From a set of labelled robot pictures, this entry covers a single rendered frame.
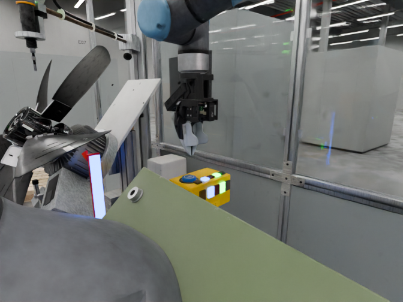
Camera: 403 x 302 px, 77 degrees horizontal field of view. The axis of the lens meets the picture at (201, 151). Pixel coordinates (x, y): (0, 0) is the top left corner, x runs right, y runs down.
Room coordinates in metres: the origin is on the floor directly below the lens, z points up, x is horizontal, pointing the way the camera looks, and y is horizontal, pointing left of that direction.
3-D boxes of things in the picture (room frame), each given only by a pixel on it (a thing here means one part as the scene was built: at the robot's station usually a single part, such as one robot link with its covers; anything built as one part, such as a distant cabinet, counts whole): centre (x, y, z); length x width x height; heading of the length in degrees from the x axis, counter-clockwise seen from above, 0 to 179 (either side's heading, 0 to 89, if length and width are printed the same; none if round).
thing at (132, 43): (1.36, 0.36, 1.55); 0.10 x 0.07 x 0.09; 170
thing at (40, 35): (0.75, 0.46, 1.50); 0.09 x 0.07 x 0.10; 170
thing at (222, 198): (0.70, 0.00, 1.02); 0.16 x 0.10 x 0.11; 135
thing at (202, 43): (0.65, 0.02, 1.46); 0.09 x 0.08 x 0.11; 149
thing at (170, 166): (1.29, 0.19, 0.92); 0.17 x 0.16 x 0.11; 135
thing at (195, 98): (0.65, 0.01, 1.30); 0.09 x 0.08 x 0.12; 44
